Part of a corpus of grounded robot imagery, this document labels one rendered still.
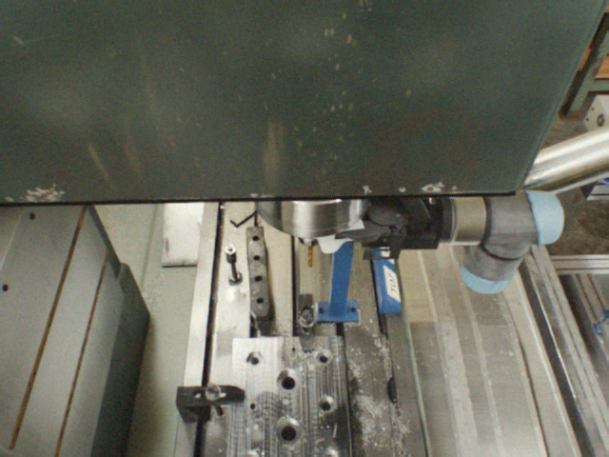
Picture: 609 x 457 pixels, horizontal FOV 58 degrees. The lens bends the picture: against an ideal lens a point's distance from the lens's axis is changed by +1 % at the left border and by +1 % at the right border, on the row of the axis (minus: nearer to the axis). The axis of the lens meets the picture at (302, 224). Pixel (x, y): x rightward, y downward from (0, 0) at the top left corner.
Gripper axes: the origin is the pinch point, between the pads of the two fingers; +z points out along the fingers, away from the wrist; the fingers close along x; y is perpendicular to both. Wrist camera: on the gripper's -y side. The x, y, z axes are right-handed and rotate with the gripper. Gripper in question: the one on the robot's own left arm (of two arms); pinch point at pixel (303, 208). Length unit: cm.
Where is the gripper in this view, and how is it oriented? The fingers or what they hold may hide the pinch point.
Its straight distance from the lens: 73.7
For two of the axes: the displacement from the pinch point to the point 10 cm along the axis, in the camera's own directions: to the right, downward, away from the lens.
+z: -10.0, 0.1, -0.3
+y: -0.2, 6.3, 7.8
